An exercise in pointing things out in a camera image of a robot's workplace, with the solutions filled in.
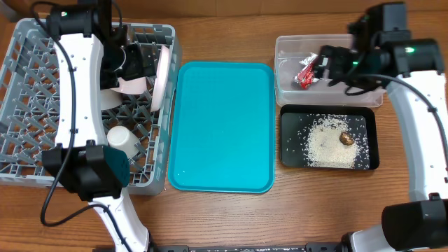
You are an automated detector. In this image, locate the pink small bowl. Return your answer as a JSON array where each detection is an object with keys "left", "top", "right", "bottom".
[{"left": 112, "top": 77, "right": 147, "bottom": 95}]

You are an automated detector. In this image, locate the large white plate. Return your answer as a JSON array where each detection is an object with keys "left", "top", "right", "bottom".
[{"left": 150, "top": 45, "right": 170, "bottom": 112}]

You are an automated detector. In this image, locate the red snack wrapper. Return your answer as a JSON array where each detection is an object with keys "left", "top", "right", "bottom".
[{"left": 294, "top": 63, "right": 319, "bottom": 90}]

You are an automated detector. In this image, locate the grey bowl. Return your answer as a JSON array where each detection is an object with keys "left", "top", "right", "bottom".
[{"left": 100, "top": 89, "right": 123, "bottom": 111}]

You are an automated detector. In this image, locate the brown food chunk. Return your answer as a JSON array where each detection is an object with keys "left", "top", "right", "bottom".
[{"left": 339, "top": 132, "right": 355, "bottom": 146}]

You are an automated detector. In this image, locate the white paper cup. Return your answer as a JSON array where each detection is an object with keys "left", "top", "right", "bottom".
[{"left": 106, "top": 126, "right": 139, "bottom": 159}]

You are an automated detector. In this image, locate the pile of rice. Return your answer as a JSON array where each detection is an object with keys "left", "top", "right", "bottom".
[{"left": 285, "top": 114, "right": 370, "bottom": 169}]

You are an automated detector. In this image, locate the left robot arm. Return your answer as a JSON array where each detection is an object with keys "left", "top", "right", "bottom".
[{"left": 39, "top": 1, "right": 171, "bottom": 251}]

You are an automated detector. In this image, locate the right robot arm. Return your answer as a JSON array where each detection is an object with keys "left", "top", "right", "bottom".
[{"left": 315, "top": 38, "right": 447, "bottom": 251}]

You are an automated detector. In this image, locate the black waste tray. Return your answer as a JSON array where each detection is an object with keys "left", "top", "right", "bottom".
[{"left": 280, "top": 105, "right": 380, "bottom": 170}]

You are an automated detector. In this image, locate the grey dishwasher rack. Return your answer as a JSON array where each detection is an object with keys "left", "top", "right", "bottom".
[{"left": 1, "top": 18, "right": 182, "bottom": 195}]

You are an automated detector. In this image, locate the clear plastic bin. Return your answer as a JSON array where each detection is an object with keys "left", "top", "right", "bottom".
[{"left": 274, "top": 34, "right": 388, "bottom": 108}]

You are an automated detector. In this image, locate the teal plastic tray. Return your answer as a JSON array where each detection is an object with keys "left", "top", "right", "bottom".
[{"left": 168, "top": 62, "right": 276, "bottom": 194}]

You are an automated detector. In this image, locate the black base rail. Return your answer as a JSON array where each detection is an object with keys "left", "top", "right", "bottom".
[{"left": 149, "top": 242, "right": 349, "bottom": 252}]

